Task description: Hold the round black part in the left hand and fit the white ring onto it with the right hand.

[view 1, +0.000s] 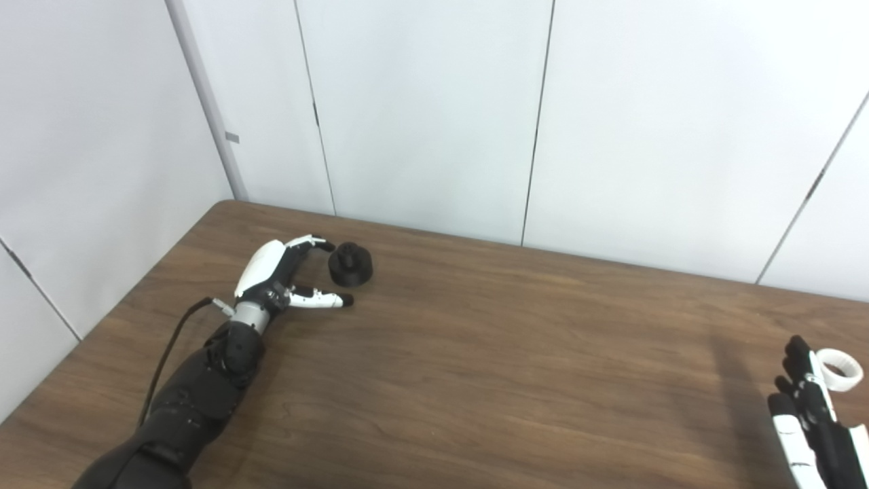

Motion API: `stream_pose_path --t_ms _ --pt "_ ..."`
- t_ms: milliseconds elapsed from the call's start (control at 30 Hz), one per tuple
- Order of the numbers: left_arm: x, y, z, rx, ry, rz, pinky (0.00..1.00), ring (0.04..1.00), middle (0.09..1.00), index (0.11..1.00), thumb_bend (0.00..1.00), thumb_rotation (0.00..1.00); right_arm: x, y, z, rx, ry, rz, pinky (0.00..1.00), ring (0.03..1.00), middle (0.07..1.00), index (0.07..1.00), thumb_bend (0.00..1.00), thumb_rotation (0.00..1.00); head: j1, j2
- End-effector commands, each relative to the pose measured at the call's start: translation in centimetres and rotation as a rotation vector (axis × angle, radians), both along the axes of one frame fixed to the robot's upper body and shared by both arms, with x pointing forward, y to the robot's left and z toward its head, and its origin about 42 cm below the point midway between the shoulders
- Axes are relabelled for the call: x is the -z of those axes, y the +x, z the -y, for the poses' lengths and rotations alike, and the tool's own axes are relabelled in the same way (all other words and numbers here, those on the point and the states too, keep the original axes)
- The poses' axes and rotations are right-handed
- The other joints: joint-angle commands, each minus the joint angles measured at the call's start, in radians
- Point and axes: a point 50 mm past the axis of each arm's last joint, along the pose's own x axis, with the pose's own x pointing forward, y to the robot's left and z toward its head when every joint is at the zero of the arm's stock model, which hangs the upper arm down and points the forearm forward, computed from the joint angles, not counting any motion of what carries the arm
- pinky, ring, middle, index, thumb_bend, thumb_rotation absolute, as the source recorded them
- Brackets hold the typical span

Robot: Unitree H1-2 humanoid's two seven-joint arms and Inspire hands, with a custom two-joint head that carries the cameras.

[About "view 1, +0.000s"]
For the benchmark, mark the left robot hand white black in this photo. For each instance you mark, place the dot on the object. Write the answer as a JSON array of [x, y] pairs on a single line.
[[261, 268]]

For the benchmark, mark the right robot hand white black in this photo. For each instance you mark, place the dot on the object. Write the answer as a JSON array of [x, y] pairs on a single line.
[[825, 441]]

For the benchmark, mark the round black part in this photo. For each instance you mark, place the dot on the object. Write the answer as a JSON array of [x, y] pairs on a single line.
[[352, 266]]

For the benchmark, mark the grey wall corner post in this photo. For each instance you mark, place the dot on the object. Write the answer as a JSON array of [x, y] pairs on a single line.
[[207, 102]]

